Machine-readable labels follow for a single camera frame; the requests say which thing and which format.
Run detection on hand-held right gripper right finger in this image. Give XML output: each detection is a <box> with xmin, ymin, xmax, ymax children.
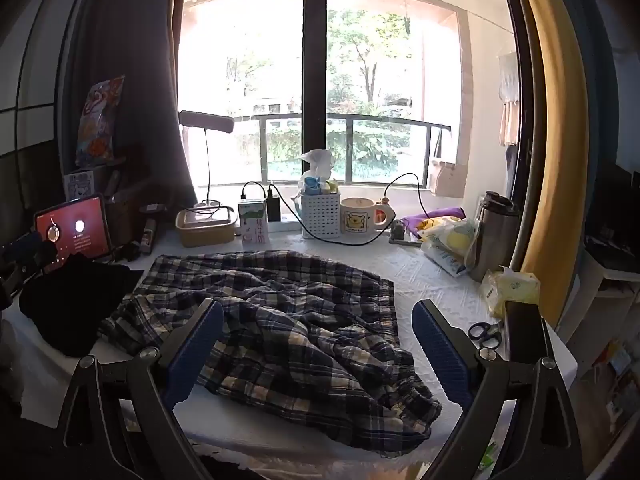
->
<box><xmin>411</xmin><ymin>299</ymin><xmax>586</xmax><ymax>480</ymax></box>

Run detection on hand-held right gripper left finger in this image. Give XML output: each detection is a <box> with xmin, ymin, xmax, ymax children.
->
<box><xmin>57</xmin><ymin>299</ymin><xmax>226</xmax><ymax>480</ymax></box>

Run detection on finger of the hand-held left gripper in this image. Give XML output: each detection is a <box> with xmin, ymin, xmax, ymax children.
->
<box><xmin>0</xmin><ymin>232</ymin><xmax>58</xmax><ymax>275</ymax></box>
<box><xmin>0</xmin><ymin>264</ymin><xmax>37</xmax><ymax>312</ymax></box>

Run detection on blue plaid pants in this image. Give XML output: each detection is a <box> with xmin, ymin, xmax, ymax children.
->
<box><xmin>97</xmin><ymin>251</ymin><xmax>443</xmax><ymax>460</ymax></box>

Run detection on tablet with red screen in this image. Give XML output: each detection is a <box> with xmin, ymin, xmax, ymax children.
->
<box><xmin>34</xmin><ymin>194</ymin><xmax>113</xmax><ymax>273</ymax></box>

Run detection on black cloth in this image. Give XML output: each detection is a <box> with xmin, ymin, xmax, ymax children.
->
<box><xmin>19</xmin><ymin>254</ymin><xmax>145</xmax><ymax>358</ymax></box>

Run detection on white textured tablecloth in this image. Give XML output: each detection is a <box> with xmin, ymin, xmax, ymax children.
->
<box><xmin>2</xmin><ymin>222</ymin><xmax>578</xmax><ymax>471</ymax></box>

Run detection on small patterned box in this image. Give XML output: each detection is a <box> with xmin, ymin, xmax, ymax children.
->
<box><xmin>64</xmin><ymin>170</ymin><xmax>97</xmax><ymax>202</ymax></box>

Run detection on black box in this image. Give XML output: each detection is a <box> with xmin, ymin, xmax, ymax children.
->
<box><xmin>504</xmin><ymin>300</ymin><xmax>548</xmax><ymax>361</ymax></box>

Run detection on yellow wet wipes pack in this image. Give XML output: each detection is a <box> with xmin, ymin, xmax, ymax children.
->
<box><xmin>479</xmin><ymin>266</ymin><xmax>542</xmax><ymax>318</ymax></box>

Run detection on yellow white plastic package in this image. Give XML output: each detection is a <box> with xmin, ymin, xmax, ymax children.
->
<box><xmin>417</xmin><ymin>216</ymin><xmax>482</xmax><ymax>278</ymax></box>

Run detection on steel thermos tumbler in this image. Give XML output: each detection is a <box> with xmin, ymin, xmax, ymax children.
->
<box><xmin>465</xmin><ymin>191</ymin><xmax>521</xmax><ymax>283</ymax></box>

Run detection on yellow lidded food container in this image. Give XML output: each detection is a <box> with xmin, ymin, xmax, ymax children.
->
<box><xmin>175</xmin><ymin>207</ymin><xmax>238</xmax><ymax>248</ymax></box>

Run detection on purple cloth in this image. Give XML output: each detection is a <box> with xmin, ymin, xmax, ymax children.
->
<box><xmin>401</xmin><ymin>207</ymin><xmax>467</xmax><ymax>241</ymax></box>

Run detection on green white milk carton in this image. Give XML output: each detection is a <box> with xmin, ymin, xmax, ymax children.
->
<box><xmin>237</xmin><ymin>199</ymin><xmax>271</xmax><ymax>247</ymax></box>

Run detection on colourful snack bag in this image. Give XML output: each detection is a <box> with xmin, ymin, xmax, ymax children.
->
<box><xmin>75</xmin><ymin>76</ymin><xmax>126</xmax><ymax>168</ymax></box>

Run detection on bear print mug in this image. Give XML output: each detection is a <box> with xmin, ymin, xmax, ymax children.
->
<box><xmin>340</xmin><ymin>196</ymin><xmax>396</xmax><ymax>237</ymax></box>

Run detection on cardboard box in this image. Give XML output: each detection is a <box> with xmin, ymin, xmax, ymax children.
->
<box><xmin>429</xmin><ymin>160</ymin><xmax>467</xmax><ymax>197</ymax></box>

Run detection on white perforated basket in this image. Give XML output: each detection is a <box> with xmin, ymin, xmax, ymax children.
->
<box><xmin>300</xmin><ymin>191</ymin><xmax>343</xmax><ymax>240</ymax></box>

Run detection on dark grey curtain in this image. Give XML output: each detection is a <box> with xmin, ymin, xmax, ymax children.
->
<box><xmin>57</xmin><ymin>0</ymin><xmax>198</xmax><ymax>206</ymax></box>

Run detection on black desk lamp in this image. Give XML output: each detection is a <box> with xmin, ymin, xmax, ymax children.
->
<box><xmin>178</xmin><ymin>110</ymin><xmax>236</xmax><ymax>216</ymax></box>

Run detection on white tissue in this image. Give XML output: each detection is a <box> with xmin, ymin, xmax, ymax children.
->
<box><xmin>299</xmin><ymin>149</ymin><xmax>335</xmax><ymax>183</ymax></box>

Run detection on balcony railing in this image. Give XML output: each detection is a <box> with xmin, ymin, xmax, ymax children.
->
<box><xmin>232</xmin><ymin>112</ymin><xmax>453</xmax><ymax>191</ymax></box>

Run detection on hanging clothes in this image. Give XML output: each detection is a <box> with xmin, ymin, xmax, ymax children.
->
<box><xmin>497</xmin><ymin>52</ymin><xmax>522</xmax><ymax>148</ymax></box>

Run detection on yellow curtain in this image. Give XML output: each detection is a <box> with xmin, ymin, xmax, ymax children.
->
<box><xmin>507</xmin><ymin>0</ymin><xmax>591</xmax><ymax>281</ymax></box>

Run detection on black handled scissors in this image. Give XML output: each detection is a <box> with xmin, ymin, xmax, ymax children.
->
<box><xmin>467</xmin><ymin>321</ymin><xmax>503</xmax><ymax>351</ymax></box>

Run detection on long black cable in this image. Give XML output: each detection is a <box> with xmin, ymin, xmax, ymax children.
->
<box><xmin>268</xmin><ymin>172</ymin><xmax>432</xmax><ymax>247</ymax></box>

